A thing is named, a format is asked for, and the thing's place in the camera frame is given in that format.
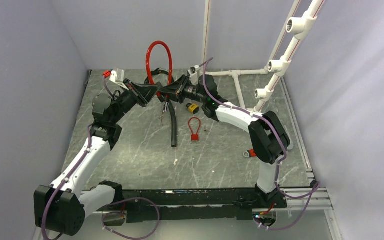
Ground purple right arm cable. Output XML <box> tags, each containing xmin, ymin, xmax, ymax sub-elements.
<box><xmin>199</xmin><ymin>57</ymin><xmax>321</xmax><ymax>232</ymax></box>

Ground small silver keys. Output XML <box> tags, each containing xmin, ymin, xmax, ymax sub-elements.
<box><xmin>159</xmin><ymin>111</ymin><xmax>165</xmax><ymax>127</ymax></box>

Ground yellow padlock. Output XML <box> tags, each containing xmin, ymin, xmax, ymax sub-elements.
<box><xmin>186</xmin><ymin>103</ymin><xmax>200</xmax><ymax>115</ymax></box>

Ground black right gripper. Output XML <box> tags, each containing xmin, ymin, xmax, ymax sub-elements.
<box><xmin>158</xmin><ymin>75</ymin><xmax>206</xmax><ymax>105</ymax></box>

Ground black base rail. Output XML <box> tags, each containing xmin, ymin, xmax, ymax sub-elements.
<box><xmin>99</xmin><ymin>187</ymin><xmax>287</xmax><ymax>223</ymax></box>

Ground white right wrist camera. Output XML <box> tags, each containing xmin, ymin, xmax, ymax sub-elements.
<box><xmin>187</xmin><ymin>65</ymin><xmax>201</xmax><ymax>86</ymax></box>

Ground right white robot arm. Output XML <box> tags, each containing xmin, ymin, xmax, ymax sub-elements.
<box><xmin>159</xmin><ymin>74</ymin><xmax>291</xmax><ymax>208</ymax></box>

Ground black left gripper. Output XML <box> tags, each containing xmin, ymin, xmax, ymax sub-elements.
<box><xmin>110</xmin><ymin>78</ymin><xmax>161</xmax><ymax>125</ymax></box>

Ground white pvc pipe frame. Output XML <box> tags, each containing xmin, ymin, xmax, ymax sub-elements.
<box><xmin>199</xmin><ymin>0</ymin><xmax>326</xmax><ymax>114</ymax></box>

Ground red cable bike lock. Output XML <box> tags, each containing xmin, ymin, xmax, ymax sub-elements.
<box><xmin>145</xmin><ymin>40</ymin><xmax>173</xmax><ymax>85</ymax></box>

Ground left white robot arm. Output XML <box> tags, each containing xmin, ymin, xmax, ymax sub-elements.
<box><xmin>33</xmin><ymin>79</ymin><xmax>162</xmax><ymax>240</ymax></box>

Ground coiled black cable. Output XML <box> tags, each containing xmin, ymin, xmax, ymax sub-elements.
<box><xmin>144</xmin><ymin>68</ymin><xmax>171</xmax><ymax>85</ymax></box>

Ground red handled wrench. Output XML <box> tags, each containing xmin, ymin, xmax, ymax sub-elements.
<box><xmin>242</xmin><ymin>149</ymin><xmax>256</xmax><ymax>158</ymax></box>

